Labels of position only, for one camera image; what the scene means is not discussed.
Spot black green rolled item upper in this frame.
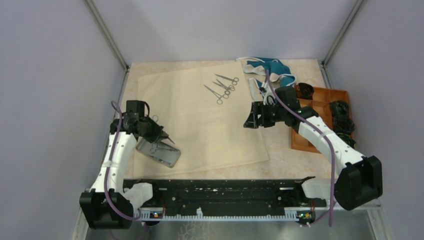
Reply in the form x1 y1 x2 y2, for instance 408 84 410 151
329 100 350 117

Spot black green rolled item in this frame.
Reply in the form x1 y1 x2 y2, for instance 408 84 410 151
337 133 357 149
329 100 350 117

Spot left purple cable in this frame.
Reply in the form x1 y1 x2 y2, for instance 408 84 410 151
103 100 148 240

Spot orange compartment tray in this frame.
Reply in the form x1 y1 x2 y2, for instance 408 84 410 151
290 86 355 154

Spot black rolled item top-left compartment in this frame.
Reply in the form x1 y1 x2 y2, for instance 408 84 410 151
295 82 315 100

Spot metal instrument tray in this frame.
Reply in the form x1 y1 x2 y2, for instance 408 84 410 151
135 138 181 168

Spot aluminium frame rail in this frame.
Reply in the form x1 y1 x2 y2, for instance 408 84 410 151
79 187 382 222

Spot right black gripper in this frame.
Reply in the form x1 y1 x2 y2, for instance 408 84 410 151
243 101 286 129

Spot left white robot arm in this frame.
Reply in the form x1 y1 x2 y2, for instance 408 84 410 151
79 100 181 230

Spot beige cloth drape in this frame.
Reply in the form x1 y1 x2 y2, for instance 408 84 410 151
133 61 269 178

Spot steel surgical forceps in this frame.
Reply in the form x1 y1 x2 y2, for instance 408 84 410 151
213 79 235 91

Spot black green rolled item lower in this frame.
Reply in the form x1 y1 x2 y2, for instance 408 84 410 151
337 133 357 149

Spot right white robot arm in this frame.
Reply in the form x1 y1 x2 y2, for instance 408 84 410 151
243 86 383 211

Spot black rolled item middle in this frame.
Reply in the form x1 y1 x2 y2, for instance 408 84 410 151
332 115 355 135

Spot blue and beige cloth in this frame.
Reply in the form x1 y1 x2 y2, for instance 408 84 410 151
236 57 297 104

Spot steel scissors in tray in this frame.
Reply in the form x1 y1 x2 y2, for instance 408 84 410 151
149 142 179 154

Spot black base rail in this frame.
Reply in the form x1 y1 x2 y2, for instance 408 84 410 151
123 177 327 222

